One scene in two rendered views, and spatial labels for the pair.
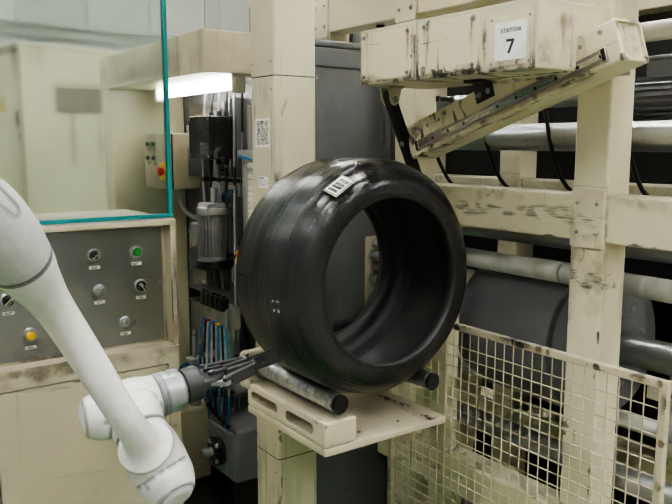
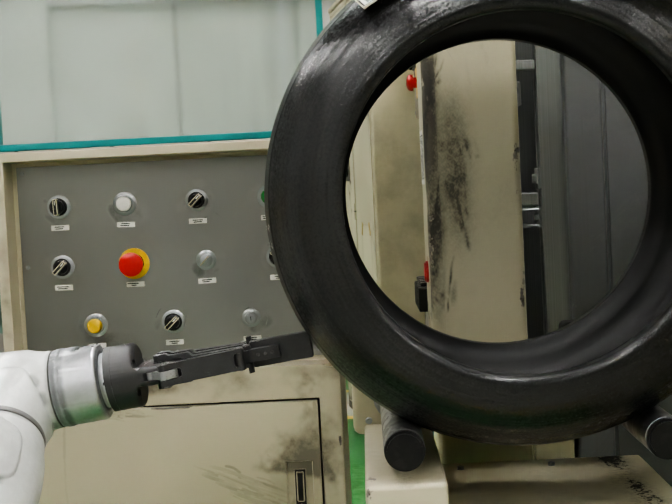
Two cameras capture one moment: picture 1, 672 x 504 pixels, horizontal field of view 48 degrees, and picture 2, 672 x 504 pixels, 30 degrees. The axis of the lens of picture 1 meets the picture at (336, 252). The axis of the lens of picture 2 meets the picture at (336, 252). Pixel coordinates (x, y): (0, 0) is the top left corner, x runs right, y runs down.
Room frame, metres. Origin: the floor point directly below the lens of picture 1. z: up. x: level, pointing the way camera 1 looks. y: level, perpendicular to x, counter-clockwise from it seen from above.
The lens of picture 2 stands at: (0.51, -0.75, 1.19)
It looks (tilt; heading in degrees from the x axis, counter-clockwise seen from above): 3 degrees down; 37
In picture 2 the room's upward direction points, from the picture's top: 3 degrees counter-clockwise
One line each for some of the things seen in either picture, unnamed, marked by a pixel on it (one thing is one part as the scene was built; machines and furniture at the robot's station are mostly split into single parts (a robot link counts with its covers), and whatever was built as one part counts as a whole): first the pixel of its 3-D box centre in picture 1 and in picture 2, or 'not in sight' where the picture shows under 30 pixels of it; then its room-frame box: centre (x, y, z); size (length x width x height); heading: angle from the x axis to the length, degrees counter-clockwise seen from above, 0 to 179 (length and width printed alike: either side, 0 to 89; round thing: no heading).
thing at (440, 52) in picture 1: (471, 51); not in sight; (1.91, -0.34, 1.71); 0.61 x 0.25 x 0.15; 35
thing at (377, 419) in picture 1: (344, 412); (519, 498); (1.84, -0.02, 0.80); 0.37 x 0.36 x 0.02; 125
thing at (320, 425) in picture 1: (298, 409); (402, 473); (1.76, 0.09, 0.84); 0.36 x 0.09 x 0.06; 35
